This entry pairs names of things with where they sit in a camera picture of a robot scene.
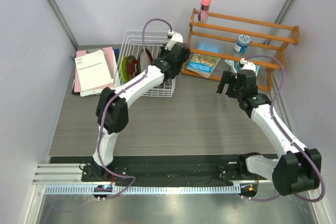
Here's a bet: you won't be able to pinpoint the clear blue plastic box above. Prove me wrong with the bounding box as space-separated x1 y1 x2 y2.
196 42 222 54

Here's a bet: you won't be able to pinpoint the white wire dish rack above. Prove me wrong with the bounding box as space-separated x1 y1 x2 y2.
114 30 175 98

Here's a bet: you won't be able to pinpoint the white slotted cable duct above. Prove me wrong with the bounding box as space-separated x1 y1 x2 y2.
45 184 241 195

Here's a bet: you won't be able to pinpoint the teal cat ear headphones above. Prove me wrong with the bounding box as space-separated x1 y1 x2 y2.
225 59 260 75

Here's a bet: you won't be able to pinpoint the blue lidded jar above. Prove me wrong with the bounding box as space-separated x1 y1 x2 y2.
234 34 251 53

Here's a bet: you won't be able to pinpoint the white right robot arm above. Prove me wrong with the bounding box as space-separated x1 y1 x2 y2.
217 58 322 196

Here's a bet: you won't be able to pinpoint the dark blue notebook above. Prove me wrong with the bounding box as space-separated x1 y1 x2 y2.
113 48 120 63

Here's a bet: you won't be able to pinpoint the pink capped bottle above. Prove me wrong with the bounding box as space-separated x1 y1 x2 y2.
198 0 212 23

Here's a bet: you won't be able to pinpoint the orange wooden shelf rack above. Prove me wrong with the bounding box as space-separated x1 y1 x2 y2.
182 9 300 92

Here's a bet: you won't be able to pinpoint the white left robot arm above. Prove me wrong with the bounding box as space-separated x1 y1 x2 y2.
93 32 190 182

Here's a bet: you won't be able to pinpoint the dark red patterned plate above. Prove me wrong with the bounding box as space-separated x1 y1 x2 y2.
126 55 139 80

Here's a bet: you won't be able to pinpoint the white manual booklet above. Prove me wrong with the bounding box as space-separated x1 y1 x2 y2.
74 49 116 97

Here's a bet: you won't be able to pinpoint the blue paperback book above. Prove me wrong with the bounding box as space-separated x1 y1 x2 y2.
187 54 220 78

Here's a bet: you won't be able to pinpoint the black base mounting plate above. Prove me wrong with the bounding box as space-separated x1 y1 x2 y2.
79 155 259 187

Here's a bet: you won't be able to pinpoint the pink clipboard folder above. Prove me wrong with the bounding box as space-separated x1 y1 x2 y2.
72 46 118 94

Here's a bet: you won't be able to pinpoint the brown rimmed cream plate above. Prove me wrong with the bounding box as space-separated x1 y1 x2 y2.
137 48 153 73

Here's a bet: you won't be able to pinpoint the green plate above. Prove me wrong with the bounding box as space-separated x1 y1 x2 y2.
120 57 129 83

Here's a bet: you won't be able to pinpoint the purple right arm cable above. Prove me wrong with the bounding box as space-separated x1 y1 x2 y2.
240 55 326 203

